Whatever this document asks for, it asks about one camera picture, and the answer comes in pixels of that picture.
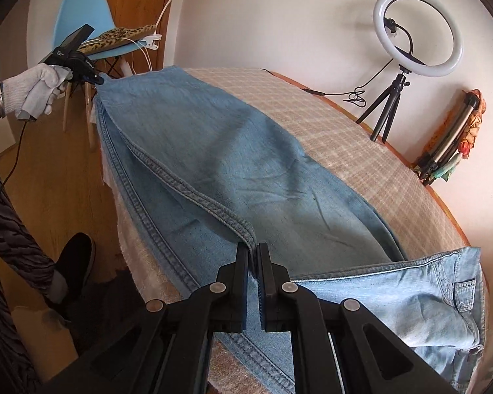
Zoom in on beige plaid blanket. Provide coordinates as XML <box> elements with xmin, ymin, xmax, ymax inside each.
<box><xmin>91</xmin><ymin>67</ymin><xmax>473</xmax><ymax>394</ymax></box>

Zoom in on light blue plastic chair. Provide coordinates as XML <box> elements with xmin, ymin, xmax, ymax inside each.
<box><xmin>51</xmin><ymin>0</ymin><xmax>165</xmax><ymax>148</ymax></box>

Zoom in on orange bed sheet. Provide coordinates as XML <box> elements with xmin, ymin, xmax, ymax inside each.
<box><xmin>267</xmin><ymin>70</ymin><xmax>472</xmax><ymax>248</ymax></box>

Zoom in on colourful floral cloth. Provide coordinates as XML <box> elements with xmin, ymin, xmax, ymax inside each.
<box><xmin>435</xmin><ymin>88</ymin><xmax>486</xmax><ymax>183</ymax></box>

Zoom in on blue denim pants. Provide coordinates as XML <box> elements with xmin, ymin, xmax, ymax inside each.
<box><xmin>94</xmin><ymin>65</ymin><xmax>487</xmax><ymax>394</ymax></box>

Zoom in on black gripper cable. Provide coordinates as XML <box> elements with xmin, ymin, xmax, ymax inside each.
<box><xmin>0</xmin><ymin>119</ymin><xmax>29</xmax><ymax>189</ymax></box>

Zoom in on black ring light cable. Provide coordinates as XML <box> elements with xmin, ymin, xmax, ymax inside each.
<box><xmin>260</xmin><ymin>59</ymin><xmax>399</xmax><ymax>105</ymax></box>

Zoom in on black cables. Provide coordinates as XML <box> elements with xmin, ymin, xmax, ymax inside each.
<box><xmin>355</xmin><ymin>65</ymin><xmax>413</xmax><ymax>144</ymax></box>

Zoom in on person's left hand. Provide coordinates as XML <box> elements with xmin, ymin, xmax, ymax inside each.
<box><xmin>2</xmin><ymin>63</ymin><xmax>72</xmax><ymax>121</ymax></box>

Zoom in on person's zebra-striped clothing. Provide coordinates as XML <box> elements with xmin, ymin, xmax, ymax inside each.
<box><xmin>0</xmin><ymin>140</ymin><xmax>59</xmax><ymax>394</ymax></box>

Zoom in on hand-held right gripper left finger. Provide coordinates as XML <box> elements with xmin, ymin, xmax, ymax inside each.
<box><xmin>37</xmin><ymin>242</ymin><xmax>255</xmax><ymax>394</ymax></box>

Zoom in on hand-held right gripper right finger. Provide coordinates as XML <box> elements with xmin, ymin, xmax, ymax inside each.
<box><xmin>257</xmin><ymin>243</ymin><xmax>460</xmax><ymax>394</ymax></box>

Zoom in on leopard print cloth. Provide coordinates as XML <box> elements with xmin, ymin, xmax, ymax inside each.
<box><xmin>80</xmin><ymin>25</ymin><xmax>159</xmax><ymax>56</ymax></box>

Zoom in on person's black shoe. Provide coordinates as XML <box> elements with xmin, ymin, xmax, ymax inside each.
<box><xmin>45</xmin><ymin>232</ymin><xmax>96</xmax><ymax>317</ymax></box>

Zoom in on white ring light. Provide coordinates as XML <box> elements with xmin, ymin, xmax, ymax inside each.
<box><xmin>373</xmin><ymin>0</ymin><xmax>464</xmax><ymax>78</ymax></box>

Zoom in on folded light stands bundle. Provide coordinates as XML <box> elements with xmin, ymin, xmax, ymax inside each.
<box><xmin>413</xmin><ymin>90</ymin><xmax>481</xmax><ymax>185</ymax></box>

